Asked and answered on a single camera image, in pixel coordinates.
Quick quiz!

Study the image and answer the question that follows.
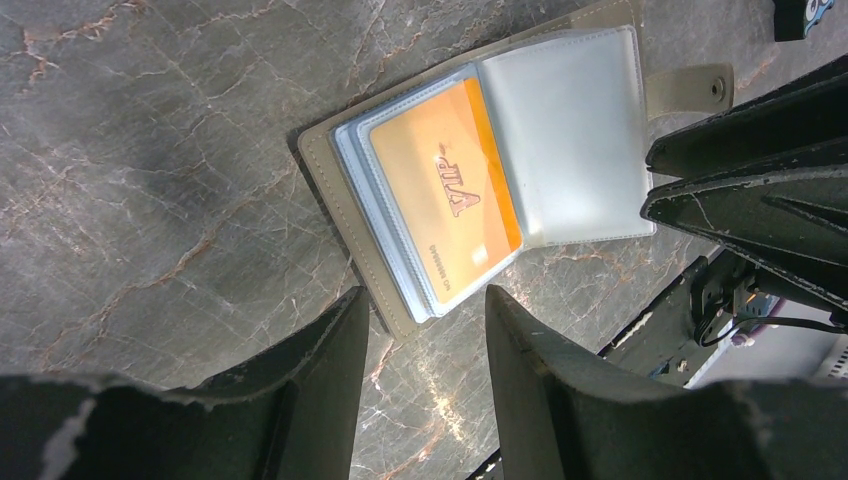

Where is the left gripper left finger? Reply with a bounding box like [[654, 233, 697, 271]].
[[1, 287, 369, 479]]

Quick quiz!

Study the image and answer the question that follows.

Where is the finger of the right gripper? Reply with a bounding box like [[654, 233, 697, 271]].
[[646, 55, 847, 178], [641, 137, 847, 310]]

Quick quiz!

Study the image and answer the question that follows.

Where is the olive card holder wallet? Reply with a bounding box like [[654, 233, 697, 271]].
[[298, 1, 734, 340]]

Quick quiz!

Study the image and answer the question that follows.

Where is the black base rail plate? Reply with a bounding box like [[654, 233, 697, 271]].
[[474, 252, 753, 479]]

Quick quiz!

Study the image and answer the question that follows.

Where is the black blue owl sticker toy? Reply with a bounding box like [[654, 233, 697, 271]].
[[773, 0, 835, 42]]

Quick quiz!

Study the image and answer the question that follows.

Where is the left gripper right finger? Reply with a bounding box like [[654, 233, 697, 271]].
[[485, 285, 847, 479]]

